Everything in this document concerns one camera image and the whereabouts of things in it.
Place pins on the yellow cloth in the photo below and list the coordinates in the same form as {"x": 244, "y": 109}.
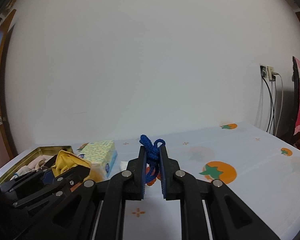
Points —
{"x": 65, "y": 161}

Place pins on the yellow blue tissue pack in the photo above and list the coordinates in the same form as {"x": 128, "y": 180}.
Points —
{"x": 101, "y": 155}

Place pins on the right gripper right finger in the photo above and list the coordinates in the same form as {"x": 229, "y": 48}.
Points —
{"x": 209, "y": 210}

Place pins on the white knit gloves bundle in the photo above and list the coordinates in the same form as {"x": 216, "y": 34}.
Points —
{"x": 22, "y": 171}

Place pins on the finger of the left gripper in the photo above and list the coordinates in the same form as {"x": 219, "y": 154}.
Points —
{"x": 30, "y": 194}
{"x": 43, "y": 176}

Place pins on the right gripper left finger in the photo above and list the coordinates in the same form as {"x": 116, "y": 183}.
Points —
{"x": 97, "y": 210}

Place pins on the dark chair back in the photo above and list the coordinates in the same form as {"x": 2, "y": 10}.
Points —
{"x": 292, "y": 118}

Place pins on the pink cloth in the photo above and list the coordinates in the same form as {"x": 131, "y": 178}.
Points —
{"x": 38, "y": 162}

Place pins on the wall power outlet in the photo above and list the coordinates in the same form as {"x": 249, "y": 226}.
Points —
{"x": 267, "y": 72}

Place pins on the gold rectangular tin tray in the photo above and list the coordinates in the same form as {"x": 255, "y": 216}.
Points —
{"x": 9, "y": 169}

